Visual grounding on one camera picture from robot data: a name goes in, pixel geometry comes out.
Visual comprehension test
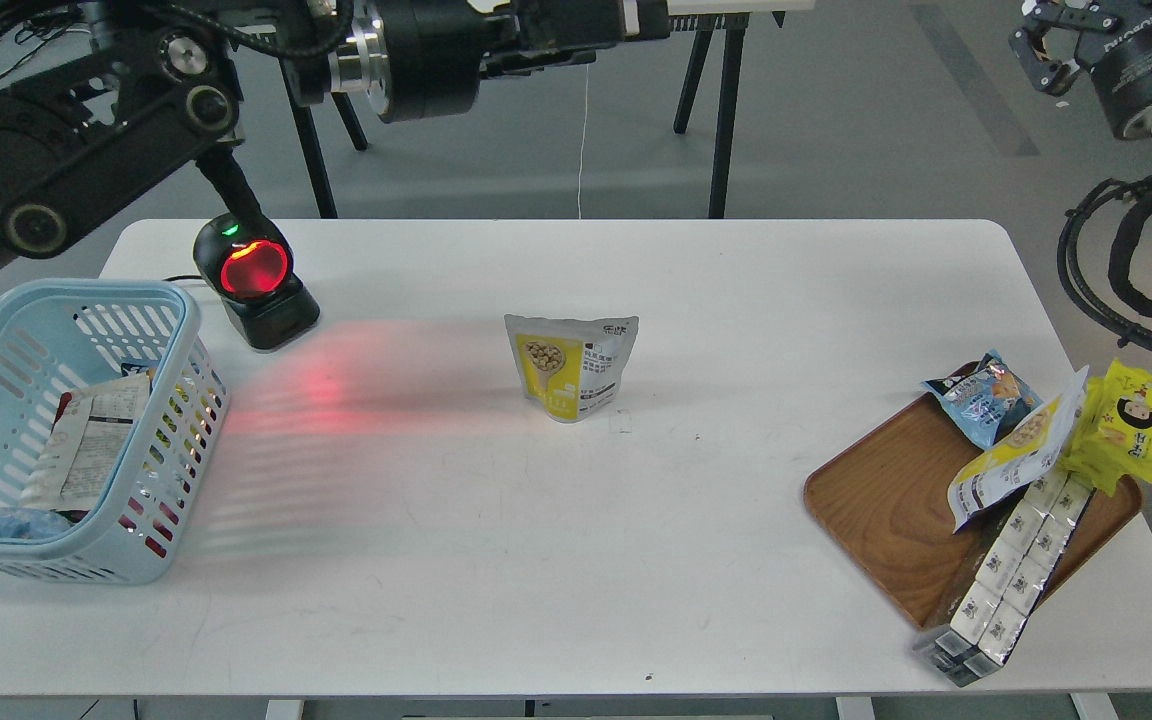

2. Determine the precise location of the blue packet in basket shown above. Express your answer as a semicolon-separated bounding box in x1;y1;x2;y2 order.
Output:
0;507;74;541

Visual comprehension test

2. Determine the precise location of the brown wooden tray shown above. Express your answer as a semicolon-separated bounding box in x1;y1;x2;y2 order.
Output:
802;361;1143;631

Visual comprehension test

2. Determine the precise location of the white background table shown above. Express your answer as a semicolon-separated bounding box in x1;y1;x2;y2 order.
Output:
266;0;817;220

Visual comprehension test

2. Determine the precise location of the light blue plastic basket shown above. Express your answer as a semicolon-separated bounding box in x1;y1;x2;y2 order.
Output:
0;279;229;584

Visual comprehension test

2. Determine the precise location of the yellow cartoon snack pack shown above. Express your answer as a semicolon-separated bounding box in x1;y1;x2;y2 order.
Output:
1058;359;1152;497

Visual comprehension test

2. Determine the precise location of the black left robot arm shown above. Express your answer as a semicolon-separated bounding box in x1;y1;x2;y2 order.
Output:
0;1;672;270

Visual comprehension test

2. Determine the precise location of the black barcode scanner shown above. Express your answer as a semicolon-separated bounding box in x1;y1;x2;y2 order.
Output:
194;213;320;351

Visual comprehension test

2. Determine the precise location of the blue snack bag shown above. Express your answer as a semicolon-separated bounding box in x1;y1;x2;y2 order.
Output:
922;348;1041;448

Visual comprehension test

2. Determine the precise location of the white hanging cable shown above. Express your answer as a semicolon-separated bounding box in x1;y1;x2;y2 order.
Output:
576;60;593;220

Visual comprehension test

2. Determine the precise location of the white snack packet in basket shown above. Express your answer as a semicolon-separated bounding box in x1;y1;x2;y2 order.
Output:
20;374;151;511

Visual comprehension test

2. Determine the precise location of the yellow white snack pouch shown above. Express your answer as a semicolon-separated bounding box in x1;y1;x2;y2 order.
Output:
946;366;1091;532
505;314;639;423

